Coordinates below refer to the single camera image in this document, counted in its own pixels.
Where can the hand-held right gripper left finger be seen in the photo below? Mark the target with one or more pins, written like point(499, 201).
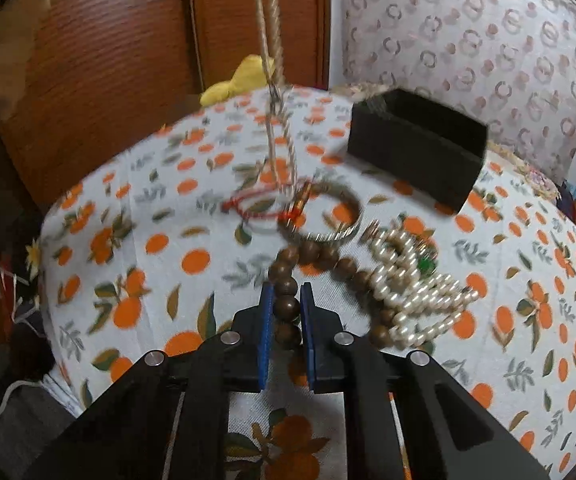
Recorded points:
point(266, 320)

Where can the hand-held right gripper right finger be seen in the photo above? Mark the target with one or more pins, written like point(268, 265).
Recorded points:
point(307, 320)

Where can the black jewelry box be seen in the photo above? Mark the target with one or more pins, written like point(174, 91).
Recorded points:
point(418, 145)

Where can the silver bangle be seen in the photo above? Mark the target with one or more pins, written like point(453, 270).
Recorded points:
point(328, 212)

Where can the orange print tablecloth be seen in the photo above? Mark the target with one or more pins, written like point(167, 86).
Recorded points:
point(147, 270)

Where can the yellow cloth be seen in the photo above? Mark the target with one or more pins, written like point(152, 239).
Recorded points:
point(240, 82)

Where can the wooden cabinet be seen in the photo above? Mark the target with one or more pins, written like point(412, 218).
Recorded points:
point(117, 85)

